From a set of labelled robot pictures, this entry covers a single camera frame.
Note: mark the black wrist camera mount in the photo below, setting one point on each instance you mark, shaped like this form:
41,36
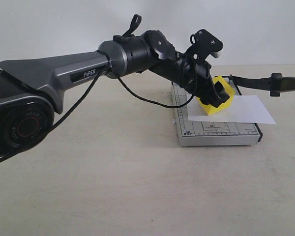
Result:
203,44

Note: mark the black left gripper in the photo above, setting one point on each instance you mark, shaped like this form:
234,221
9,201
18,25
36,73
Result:
195,78

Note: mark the yellow cube block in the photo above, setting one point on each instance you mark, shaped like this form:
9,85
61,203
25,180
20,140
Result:
218,97

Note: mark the grey paper cutter base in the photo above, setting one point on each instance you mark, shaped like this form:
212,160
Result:
204,133

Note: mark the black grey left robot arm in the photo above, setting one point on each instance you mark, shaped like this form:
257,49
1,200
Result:
32,90

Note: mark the black cutter blade arm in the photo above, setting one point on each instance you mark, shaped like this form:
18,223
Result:
275,84

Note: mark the white paper sheet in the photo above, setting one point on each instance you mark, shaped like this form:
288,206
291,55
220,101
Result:
239,109

